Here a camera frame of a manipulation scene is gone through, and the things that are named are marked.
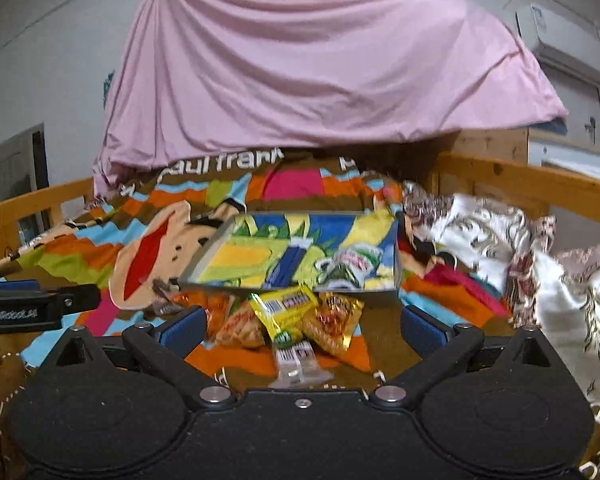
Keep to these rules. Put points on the blue snack packet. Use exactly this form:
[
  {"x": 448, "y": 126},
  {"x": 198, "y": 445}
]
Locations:
[{"x": 285, "y": 267}]

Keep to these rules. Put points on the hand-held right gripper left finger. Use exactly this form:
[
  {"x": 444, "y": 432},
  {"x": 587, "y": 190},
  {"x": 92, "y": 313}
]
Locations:
[{"x": 182, "y": 332}]

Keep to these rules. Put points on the dark dried fruit packet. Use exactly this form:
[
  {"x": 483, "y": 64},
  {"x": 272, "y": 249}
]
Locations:
[{"x": 166, "y": 296}]

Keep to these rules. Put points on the white cabinet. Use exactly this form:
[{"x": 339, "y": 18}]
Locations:
[{"x": 570, "y": 152}]

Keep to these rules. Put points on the gold orange snack packet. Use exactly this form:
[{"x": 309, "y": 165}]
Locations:
[{"x": 332, "y": 322}]

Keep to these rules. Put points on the green and white snack packet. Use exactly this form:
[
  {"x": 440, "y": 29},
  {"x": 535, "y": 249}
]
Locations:
[{"x": 352, "y": 265}]

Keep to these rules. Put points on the wooden bed frame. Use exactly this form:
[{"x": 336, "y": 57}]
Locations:
[{"x": 530, "y": 180}]

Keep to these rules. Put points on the yellow snack packet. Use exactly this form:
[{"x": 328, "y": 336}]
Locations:
[{"x": 282, "y": 312}]

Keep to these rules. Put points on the orange red snack packet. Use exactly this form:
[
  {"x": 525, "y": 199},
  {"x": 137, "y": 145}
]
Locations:
[{"x": 215, "y": 310}]

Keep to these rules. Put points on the grey framed window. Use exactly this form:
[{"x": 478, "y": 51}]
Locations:
[{"x": 10, "y": 170}]

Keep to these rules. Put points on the clear packet with white label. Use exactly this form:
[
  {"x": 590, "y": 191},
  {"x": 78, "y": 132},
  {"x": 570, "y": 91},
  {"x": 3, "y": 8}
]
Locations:
[{"x": 295, "y": 360}]

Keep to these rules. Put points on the white door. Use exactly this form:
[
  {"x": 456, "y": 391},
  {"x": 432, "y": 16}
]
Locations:
[{"x": 580, "y": 105}]

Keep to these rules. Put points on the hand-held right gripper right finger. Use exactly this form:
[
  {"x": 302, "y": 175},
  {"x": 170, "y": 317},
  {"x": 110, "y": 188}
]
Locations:
[{"x": 422, "y": 332}]

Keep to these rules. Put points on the pink pillow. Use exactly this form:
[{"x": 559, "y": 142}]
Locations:
[{"x": 305, "y": 60}]

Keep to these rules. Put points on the white air conditioner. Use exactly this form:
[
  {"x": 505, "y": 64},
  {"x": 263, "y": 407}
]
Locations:
[{"x": 555, "y": 35}]

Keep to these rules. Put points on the grey tray with colourful print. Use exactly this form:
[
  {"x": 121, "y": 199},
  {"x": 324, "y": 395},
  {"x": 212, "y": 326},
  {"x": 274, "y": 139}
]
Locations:
[{"x": 240, "y": 260}]

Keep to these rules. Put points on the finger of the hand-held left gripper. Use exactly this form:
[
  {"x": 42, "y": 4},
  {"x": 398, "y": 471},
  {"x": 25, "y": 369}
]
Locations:
[{"x": 82, "y": 299}]

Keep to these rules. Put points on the colourful printed blanket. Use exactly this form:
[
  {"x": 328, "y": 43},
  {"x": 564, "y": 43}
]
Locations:
[{"x": 100, "y": 255}]

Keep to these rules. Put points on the white floral quilt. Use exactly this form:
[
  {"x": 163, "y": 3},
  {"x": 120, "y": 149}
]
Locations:
[{"x": 480, "y": 240}]

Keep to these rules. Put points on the beige snack packet red print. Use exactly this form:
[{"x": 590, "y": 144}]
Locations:
[{"x": 240, "y": 330}]

